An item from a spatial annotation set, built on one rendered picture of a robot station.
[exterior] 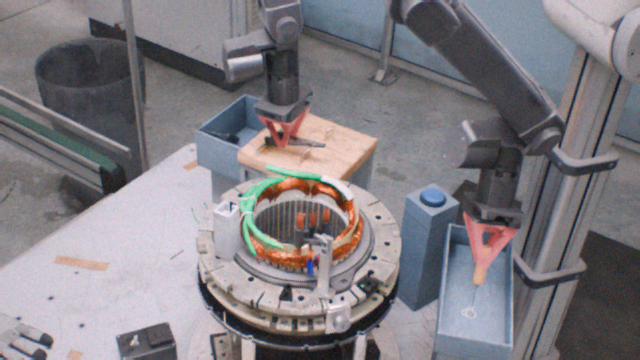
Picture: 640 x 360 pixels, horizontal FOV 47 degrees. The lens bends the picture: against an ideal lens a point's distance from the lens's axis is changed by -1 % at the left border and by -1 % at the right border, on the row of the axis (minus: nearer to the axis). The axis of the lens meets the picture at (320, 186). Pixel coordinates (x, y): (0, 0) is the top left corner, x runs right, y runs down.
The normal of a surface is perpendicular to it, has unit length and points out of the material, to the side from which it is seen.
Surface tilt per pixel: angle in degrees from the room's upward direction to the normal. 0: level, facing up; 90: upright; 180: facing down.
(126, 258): 0
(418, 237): 90
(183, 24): 90
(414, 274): 90
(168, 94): 0
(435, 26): 107
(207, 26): 90
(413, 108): 0
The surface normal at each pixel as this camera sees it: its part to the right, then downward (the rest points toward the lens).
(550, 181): -0.94, 0.17
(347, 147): 0.05, -0.79
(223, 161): -0.51, 0.51
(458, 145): -0.86, 0.00
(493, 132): 0.33, -0.59
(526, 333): 0.33, 0.60
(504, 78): 0.34, 0.77
